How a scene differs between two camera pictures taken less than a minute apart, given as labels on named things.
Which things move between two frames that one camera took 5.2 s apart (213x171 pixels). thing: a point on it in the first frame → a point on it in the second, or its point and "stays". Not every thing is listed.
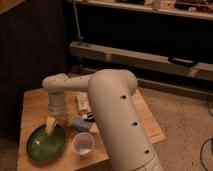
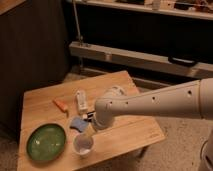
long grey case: x=142 y=60 stays
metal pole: x=79 y=36 stays
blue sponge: x=80 y=123 stays
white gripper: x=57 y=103 → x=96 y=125
